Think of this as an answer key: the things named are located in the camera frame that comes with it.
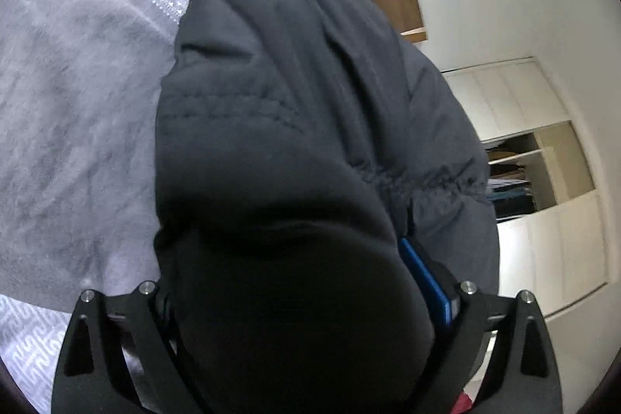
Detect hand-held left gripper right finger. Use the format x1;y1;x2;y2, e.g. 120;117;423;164
400;237;564;414

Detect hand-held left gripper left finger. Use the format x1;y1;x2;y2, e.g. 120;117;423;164
51;281;207;414

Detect black puffer jacket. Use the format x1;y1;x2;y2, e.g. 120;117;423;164
153;0;500;414

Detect hanging clothes in wardrobe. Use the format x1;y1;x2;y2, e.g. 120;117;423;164
484;142;535;223

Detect white wardrobe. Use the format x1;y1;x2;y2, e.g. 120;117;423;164
441;56;610;319

